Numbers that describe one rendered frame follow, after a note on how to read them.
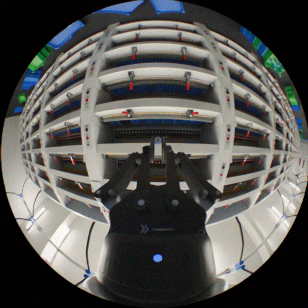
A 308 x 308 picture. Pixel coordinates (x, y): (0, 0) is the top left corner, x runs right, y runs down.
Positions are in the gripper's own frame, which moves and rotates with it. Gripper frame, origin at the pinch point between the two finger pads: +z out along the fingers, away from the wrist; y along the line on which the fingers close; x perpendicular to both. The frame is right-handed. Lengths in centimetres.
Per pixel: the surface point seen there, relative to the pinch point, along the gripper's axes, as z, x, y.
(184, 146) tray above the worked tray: 17.7, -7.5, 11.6
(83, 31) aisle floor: 35, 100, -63
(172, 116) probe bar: 24.8, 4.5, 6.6
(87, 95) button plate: 23.0, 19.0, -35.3
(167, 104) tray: 21.5, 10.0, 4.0
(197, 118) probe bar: 24.8, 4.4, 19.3
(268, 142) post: 23, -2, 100
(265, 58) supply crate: 12, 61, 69
